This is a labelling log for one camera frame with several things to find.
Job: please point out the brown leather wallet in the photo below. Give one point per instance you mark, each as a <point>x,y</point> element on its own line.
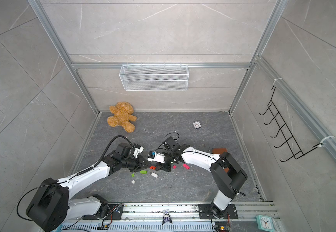
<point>218,151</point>

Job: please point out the white wire mesh basket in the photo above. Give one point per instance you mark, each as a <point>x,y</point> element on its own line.
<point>154,77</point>

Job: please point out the teal alarm clock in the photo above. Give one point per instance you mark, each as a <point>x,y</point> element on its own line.
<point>265,223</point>

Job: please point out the pink usb drive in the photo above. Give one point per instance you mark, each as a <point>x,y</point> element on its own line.
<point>186,166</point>

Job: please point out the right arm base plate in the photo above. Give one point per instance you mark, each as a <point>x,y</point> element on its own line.
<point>208,211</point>

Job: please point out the small square clock face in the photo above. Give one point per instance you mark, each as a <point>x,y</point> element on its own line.
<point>197,125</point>

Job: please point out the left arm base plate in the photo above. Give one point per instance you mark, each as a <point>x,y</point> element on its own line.
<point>112,211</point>

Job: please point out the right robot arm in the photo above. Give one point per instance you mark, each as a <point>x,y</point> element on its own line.
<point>227,173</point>

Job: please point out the small purple figurine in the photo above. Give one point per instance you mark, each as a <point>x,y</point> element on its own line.
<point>166,217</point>

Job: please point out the brown teddy bear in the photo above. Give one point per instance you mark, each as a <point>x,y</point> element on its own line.
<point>122,116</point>

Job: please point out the black wire hook rack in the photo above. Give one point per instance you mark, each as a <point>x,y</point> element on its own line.
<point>284,131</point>

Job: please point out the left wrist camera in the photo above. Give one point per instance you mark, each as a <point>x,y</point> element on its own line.
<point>138,149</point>

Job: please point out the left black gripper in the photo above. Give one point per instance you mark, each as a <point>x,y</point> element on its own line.
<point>141,164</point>

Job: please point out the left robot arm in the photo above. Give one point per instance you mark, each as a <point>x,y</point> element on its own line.
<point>52,203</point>

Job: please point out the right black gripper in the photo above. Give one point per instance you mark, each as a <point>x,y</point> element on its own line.
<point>165,166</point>

